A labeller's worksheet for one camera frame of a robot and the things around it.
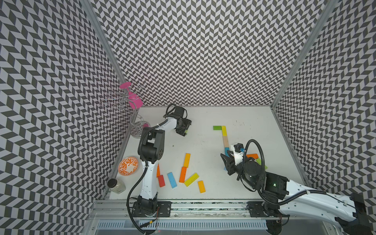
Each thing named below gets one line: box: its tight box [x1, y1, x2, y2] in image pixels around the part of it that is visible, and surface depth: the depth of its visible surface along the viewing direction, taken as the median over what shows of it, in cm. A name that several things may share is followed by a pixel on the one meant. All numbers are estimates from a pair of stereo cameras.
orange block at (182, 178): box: [179, 166, 188, 184], surface depth 86 cm
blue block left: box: [166, 171, 178, 189], surface depth 84 cm
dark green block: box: [212, 125, 222, 131], surface depth 107 cm
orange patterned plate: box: [117, 156, 139, 177], surface depth 86 cm
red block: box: [157, 174, 166, 188], surface depth 84 cm
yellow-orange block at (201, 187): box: [197, 180, 207, 194], surface depth 82 cm
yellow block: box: [221, 125, 228, 137], surface depth 106 cm
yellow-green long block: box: [184, 172, 200, 188], surface depth 84 cm
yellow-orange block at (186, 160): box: [183, 152, 191, 168], surface depth 92 cm
